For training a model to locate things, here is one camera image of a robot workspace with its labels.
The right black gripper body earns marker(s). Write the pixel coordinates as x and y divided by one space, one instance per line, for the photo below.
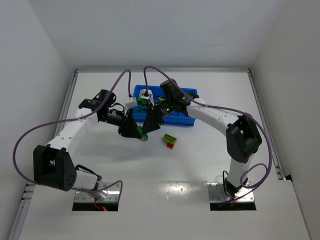
155 115

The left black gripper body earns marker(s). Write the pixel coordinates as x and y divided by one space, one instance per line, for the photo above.
124 123

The green purple lego piece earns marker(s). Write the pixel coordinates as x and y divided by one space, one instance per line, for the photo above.
144 137

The yellow long lego brick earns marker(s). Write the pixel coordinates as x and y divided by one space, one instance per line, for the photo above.
169 140

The green lego brick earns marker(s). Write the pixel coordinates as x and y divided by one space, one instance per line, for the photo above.
143 102

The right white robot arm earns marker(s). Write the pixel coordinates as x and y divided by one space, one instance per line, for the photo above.
242 136

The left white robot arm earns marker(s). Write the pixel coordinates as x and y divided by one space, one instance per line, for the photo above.
52 163

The blue compartment tray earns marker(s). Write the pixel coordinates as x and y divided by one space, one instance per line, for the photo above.
157 92

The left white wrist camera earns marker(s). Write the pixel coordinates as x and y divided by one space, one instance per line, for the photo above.
130 102

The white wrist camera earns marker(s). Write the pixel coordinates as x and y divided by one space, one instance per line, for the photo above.
147 95
130 102

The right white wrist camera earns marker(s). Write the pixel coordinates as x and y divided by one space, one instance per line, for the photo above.
147 95

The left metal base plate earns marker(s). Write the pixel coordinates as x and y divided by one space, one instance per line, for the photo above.
108 193

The metal base plate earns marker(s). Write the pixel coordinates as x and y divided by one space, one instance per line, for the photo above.
217 194
108 193

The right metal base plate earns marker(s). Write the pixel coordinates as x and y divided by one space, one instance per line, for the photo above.
217 194

